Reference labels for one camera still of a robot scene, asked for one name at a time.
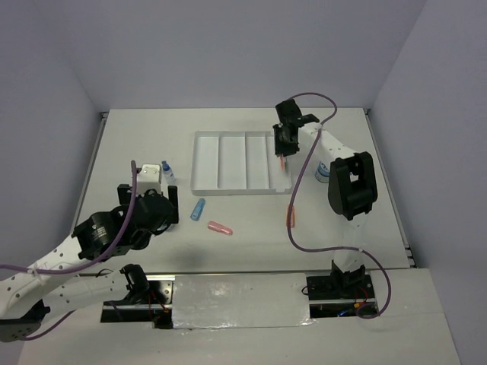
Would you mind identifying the orange highlighter cap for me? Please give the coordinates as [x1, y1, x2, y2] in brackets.
[285, 205, 295, 228]

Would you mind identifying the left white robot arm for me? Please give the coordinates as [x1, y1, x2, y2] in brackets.
[1, 184, 179, 343]

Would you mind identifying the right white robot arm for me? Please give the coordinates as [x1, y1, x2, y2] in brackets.
[273, 99, 378, 297]

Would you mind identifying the small blue bottle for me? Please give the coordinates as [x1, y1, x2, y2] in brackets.
[161, 160, 176, 185]

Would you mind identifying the blue highlighter marker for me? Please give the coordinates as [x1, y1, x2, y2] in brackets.
[189, 198, 205, 221]

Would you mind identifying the right blue ink jar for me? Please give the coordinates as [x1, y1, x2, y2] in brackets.
[315, 162, 329, 183]

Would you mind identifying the pink highlighter cap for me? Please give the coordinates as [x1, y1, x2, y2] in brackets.
[207, 221, 233, 236]

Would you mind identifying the white compartment tray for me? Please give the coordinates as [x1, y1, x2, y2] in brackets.
[190, 131, 292, 196]

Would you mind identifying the silver foil panel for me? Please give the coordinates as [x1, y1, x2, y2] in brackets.
[172, 273, 313, 329]

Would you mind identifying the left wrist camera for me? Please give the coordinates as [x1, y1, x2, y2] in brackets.
[136, 163, 161, 195]

